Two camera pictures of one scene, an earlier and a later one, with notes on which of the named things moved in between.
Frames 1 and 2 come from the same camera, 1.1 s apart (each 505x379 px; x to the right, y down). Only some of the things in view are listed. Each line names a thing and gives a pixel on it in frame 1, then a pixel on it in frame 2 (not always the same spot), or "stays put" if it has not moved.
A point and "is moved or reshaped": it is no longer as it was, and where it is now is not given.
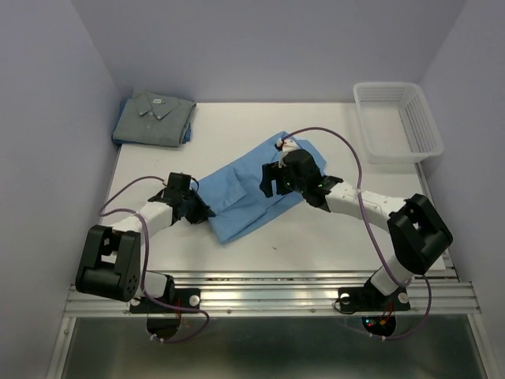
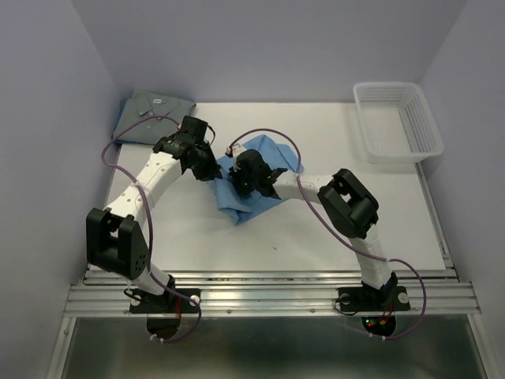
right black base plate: (368, 298) stays put
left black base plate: (181, 298) stays put
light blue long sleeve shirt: (233, 197) is moved or reshaped
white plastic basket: (398, 125) stays put
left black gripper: (203, 212) → (213, 170)
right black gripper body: (286, 183) → (243, 184)
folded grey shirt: (150, 118) stays put
